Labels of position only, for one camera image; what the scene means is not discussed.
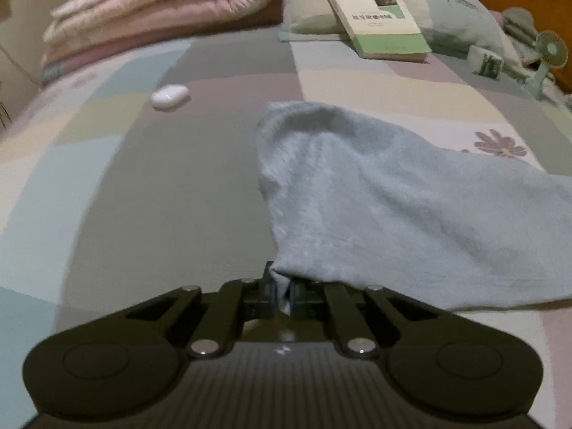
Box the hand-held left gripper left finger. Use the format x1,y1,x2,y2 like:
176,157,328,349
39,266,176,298
126,261,275,360

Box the light blue sweatpants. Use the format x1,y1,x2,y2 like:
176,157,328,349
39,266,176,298
255,100,572,316

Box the bed with patchwork sheet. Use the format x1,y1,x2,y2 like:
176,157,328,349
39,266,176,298
0,22,572,367

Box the white earbud case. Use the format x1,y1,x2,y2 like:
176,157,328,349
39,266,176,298
151,84,191,110

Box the green handheld fan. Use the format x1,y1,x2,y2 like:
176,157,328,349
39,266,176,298
525,30,570,99

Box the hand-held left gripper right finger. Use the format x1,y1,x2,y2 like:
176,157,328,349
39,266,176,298
288,277,432,360

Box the pink folded quilt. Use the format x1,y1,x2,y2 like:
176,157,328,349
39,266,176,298
40,0,296,88

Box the grey plush toy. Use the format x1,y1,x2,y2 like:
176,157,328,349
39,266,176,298
500,6,541,65

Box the green and white book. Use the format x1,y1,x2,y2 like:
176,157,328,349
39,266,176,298
324,0,433,61

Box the large striped pillow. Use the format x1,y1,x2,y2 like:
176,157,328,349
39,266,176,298
279,0,508,59

